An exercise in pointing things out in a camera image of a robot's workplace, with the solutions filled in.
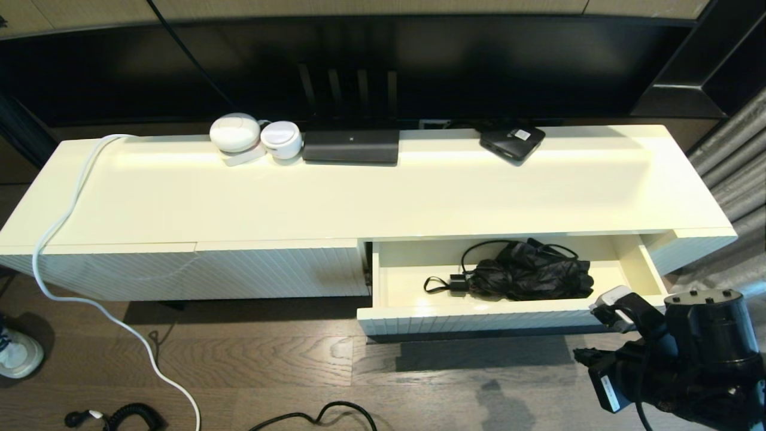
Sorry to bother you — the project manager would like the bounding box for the black coiled cable with plug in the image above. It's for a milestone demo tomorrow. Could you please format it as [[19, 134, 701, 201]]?
[[64, 403, 167, 431]]

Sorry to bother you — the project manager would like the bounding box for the black router with antennas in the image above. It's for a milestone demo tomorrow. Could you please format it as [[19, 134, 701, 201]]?
[[298, 63, 400, 165]]

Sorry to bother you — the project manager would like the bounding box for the white power cable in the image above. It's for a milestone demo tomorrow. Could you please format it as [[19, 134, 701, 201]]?
[[32, 134, 201, 431]]

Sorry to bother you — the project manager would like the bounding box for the black umbrella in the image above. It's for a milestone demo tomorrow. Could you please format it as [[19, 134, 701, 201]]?
[[424, 238, 595, 302]]

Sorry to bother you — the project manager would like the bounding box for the white TV cabinet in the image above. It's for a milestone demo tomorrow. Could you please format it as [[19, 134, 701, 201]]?
[[0, 124, 740, 302]]

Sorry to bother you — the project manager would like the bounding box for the long black floor cable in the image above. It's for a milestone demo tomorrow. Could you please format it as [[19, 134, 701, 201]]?
[[248, 401, 378, 431]]

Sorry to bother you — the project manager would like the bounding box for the grey curtain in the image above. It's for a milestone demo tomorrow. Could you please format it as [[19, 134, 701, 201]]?
[[665, 84, 766, 336]]

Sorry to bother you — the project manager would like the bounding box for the large white dome device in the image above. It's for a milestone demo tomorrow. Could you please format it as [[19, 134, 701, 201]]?
[[209, 113, 262, 154]]

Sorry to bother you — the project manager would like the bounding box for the thin black hanging cable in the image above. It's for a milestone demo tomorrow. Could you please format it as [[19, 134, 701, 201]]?
[[147, 0, 237, 108]]

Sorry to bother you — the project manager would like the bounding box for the black shelf unit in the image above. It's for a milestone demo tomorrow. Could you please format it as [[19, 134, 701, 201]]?
[[628, 0, 766, 119], [0, 93, 60, 171]]

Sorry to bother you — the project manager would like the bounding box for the white sneaker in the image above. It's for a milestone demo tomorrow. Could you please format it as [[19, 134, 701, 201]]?
[[0, 311, 45, 379]]

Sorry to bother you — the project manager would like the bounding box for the white flat device base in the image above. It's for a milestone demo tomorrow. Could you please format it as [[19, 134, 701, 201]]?
[[220, 147, 267, 167]]

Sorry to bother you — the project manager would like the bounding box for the white fluted drawer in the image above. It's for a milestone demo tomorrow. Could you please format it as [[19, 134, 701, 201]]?
[[357, 232, 712, 338]]

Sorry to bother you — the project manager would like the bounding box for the black television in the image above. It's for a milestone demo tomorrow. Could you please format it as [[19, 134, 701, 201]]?
[[0, 15, 702, 129]]

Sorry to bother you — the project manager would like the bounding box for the small white round device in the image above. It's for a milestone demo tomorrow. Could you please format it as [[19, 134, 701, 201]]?
[[260, 121, 303, 160]]

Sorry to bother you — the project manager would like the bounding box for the black box with white label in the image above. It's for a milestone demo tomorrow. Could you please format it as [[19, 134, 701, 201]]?
[[479, 124, 546, 166]]

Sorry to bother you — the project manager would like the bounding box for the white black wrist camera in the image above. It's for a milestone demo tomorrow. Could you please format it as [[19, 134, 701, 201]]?
[[589, 286, 637, 334]]

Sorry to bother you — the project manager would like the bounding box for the short black cable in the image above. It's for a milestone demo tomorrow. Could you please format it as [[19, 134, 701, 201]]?
[[460, 238, 580, 274]]

